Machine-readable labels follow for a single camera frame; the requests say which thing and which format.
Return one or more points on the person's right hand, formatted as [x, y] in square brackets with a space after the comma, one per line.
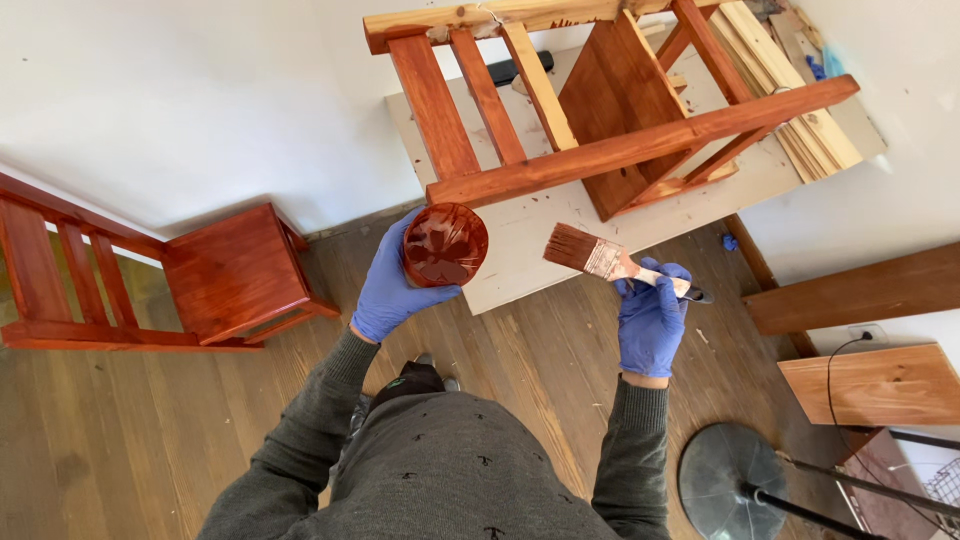
[651, 330]

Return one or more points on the person's left hand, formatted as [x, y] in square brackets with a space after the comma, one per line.
[386, 292]

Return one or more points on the cup of red-brown wood stain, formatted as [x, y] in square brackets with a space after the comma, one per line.
[445, 245]

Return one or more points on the person's grey shoes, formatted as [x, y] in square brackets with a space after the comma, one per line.
[442, 375]

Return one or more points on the small blue scrap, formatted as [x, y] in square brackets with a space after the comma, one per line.
[730, 242]

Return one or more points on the white paint-stained table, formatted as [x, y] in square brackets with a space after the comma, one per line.
[525, 240]

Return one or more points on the fully stained red-brown wooden chair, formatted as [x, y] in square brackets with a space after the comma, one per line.
[232, 274]

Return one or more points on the round grey stand base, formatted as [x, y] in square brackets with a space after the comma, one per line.
[720, 480]

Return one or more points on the partly stained wooden chair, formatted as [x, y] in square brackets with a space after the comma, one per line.
[622, 142]

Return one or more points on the person's grey patterned sweater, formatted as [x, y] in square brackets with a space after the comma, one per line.
[450, 472]

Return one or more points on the dark brown wooden beam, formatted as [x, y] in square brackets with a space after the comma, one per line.
[855, 292]

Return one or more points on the light brown wooden board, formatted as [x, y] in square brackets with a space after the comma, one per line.
[877, 386]

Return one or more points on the black oblong object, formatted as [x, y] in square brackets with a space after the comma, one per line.
[501, 72]

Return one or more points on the stack of pale wooden planks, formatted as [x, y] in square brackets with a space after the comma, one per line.
[821, 135]

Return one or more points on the blue crumpled glove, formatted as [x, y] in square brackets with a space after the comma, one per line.
[819, 69]

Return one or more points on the white wall socket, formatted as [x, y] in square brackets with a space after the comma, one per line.
[868, 332]

